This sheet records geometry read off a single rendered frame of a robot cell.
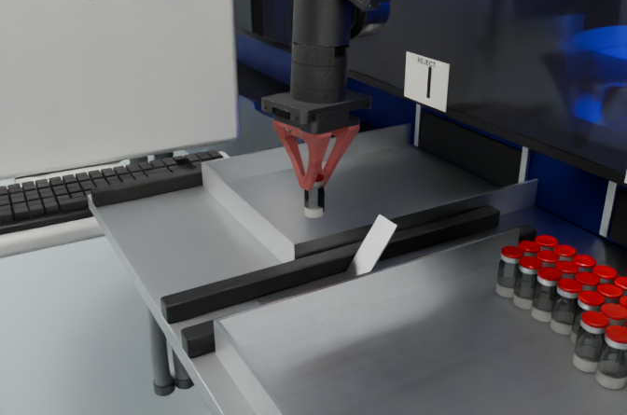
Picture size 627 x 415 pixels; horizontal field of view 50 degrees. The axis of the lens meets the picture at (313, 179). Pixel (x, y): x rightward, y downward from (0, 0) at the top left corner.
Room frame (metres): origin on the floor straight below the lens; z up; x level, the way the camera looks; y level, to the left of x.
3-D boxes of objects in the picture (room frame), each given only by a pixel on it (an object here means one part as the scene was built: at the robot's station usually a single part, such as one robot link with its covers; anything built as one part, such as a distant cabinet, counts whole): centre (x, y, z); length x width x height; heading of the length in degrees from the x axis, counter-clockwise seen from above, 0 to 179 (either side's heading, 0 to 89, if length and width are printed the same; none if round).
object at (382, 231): (0.56, -0.01, 0.91); 0.14 x 0.03 x 0.06; 120
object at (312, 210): (0.66, 0.00, 0.94); 0.02 x 0.02 x 0.04
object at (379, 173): (0.78, -0.06, 0.90); 0.34 x 0.26 x 0.04; 119
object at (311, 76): (0.66, -0.01, 1.07); 0.10 x 0.07 x 0.07; 135
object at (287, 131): (0.66, 0.00, 0.99); 0.07 x 0.07 x 0.09; 45
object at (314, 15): (0.67, -0.01, 1.13); 0.07 x 0.06 x 0.07; 149
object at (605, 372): (0.42, -0.23, 0.90); 0.02 x 0.02 x 0.05
